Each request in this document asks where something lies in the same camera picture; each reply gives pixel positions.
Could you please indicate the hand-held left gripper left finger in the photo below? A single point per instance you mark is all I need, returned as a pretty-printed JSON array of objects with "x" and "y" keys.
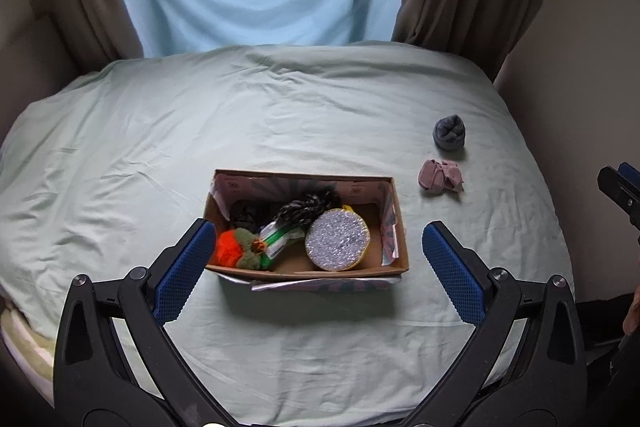
[{"x": 187, "y": 267}]

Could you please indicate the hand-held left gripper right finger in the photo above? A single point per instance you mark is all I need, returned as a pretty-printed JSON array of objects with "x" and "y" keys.
[{"x": 450, "y": 272}]

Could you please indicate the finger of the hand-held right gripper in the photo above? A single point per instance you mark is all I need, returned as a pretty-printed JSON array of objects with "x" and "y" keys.
[
  {"x": 615, "y": 188},
  {"x": 631, "y": 171}
]

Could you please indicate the orange pom pom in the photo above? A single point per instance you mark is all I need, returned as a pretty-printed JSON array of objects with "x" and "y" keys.
[{"x": 226, "y": 249}]

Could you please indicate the olive green soft toy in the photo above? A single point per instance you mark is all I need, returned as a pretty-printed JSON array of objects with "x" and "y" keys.
[{"x": 249, "y": 254}]

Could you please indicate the black scrunchie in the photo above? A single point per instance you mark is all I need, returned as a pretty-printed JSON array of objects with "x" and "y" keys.
[{"x": 246, "y": 216}]

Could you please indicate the patterned cardboard box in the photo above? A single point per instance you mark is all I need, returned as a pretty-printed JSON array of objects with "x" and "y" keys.
[{"x": 380, "y": 227}]

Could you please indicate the striped scrunchie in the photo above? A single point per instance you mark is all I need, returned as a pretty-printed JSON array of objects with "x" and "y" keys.
[{"x": 305, "y": 207}]

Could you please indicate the person's right hand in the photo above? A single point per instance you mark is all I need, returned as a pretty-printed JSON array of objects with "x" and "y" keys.
[{"x": 633, "y": 312}]

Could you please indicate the pink rolled sock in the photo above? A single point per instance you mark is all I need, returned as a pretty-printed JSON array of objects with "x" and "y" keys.
[{"x": 440, "y": 177}]

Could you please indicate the dark clothing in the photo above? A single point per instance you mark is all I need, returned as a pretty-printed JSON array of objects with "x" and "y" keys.
[{"x": 605, "y": 337}]

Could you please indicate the grey rolled sock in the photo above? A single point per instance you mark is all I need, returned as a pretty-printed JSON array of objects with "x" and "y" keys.
[{"x": 450, "y": 134}]

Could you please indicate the pale yellow blanket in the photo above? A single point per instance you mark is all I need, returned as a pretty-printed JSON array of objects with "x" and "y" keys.
[{"x": 22, "y": 352}]

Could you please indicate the beige headboard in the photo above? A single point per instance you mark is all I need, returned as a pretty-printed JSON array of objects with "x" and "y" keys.
[{"x": 35, "y": 62}]

